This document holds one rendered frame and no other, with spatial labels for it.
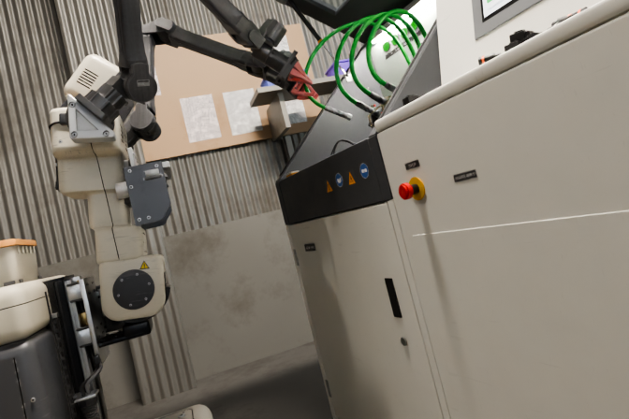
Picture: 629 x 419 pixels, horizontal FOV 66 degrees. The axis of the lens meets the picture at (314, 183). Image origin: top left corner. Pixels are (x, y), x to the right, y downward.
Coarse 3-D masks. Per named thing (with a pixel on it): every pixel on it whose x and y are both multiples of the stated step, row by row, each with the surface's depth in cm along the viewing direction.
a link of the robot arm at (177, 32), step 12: (156, 24) 172; (168, 24) 172; (168, 36) 174; (180, 36) 174; (192, 36) 174; (204, 36) 174; (192, 48) 175; (204, 48) 172; (216, 48) 172; (228, 48) 172; (228, 60) 172; (240, 60) 170; (252, 60) 170; (252, 72) 174
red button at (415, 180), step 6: (414, 180) 105; (420, 180) 103; (402, 186) 102; (408, 186) 102; (414, 186) 103; (420, 186) 103; (402, 192) 103; (408, 192) 102; (414, 192) 103; (420, 192) 103; (402, 198) 104; (408, 198) 103; (420, 198) 104
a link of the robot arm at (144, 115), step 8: (144, 24) 174; (152, 24) 174; (144, 32) 173; (152, 32) 173; (160, 32) 174; (144, 40) 173; (152, 40) 174; (160, 40) 180; (168, 40) 179; (144, 48) 172; (152, 48) 174; (152, 56) 172; (152, 64) 171; (152, 72) 170; (136, 104) 162; (152, 104) 165; (136, 112) 161; (144, 112) 161; (152, 112) 167; (136, 120) 160; (144, 120) 160; (152, 120) 160; (136, 128) 159; (144, 128) 159; (152, 128) 162; (160, 128) 168
